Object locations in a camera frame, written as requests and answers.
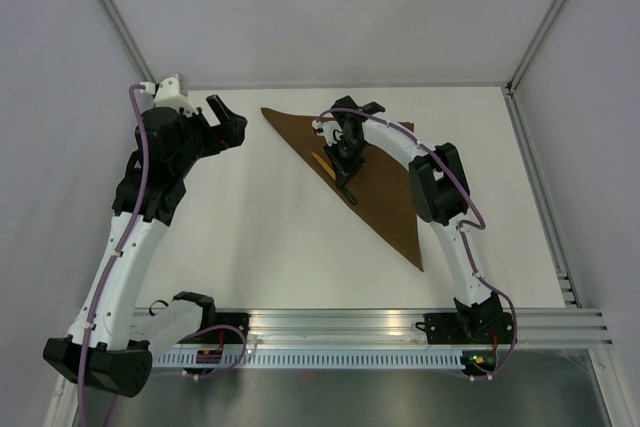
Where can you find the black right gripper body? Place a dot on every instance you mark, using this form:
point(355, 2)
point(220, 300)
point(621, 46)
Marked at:
point(346, 148)

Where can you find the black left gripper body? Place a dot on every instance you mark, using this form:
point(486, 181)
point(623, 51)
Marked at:
point(204, 140)

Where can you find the brown cloth napkin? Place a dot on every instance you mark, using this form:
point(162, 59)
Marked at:
point(381, 187)

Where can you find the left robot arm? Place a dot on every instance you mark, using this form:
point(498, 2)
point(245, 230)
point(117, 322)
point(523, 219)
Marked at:
point(102, 349)

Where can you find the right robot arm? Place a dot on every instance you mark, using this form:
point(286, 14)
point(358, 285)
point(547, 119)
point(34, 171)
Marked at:
point(441, 199)

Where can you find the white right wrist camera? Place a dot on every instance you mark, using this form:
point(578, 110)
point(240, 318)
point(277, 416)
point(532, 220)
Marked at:
point(325, 129)

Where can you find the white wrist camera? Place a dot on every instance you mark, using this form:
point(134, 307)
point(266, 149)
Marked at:
point(325, 129)
point(170, 92)

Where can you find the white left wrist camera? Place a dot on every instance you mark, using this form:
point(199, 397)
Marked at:
point(170, 92)

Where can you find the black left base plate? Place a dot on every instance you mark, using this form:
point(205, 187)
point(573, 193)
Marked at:
point(232, 324)

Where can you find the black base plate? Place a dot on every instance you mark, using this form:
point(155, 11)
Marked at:
point(232, 324)
point(462, 329)

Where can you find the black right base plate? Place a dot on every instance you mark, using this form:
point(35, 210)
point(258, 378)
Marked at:
point(462, 329)

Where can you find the white slotted cable duct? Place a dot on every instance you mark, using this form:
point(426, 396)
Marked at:
point(313, 359)

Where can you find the aluminium front mounting rail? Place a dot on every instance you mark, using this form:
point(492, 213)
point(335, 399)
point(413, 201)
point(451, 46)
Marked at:
point(546, 328)

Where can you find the aluminium frame rail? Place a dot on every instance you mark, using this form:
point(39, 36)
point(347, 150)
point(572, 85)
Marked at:
point(549, 19)

